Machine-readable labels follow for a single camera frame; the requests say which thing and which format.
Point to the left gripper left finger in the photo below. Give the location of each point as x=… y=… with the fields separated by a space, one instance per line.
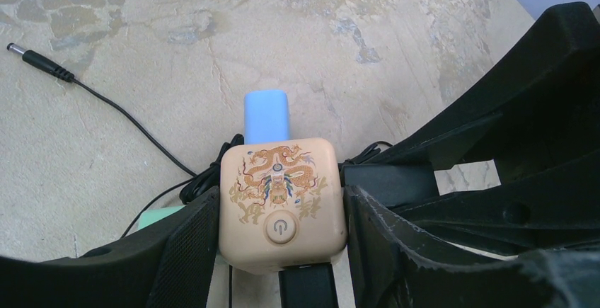
x=166 y=264

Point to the blue plug adapter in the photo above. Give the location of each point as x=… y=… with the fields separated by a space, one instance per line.
x=266 y=117

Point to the beige dragon cube socket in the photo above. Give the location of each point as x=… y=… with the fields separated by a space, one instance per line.
x=281 y=205

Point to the black plug adapter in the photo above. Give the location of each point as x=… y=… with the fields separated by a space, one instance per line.
x=310 y=286
x=393 y=185

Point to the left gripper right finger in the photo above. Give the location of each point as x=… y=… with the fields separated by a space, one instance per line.
x=394 y=263

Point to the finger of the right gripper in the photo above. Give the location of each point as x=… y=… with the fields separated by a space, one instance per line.
x=535 y=115

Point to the green plug adapter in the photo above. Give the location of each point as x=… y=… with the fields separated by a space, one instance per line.
x=149 y=217

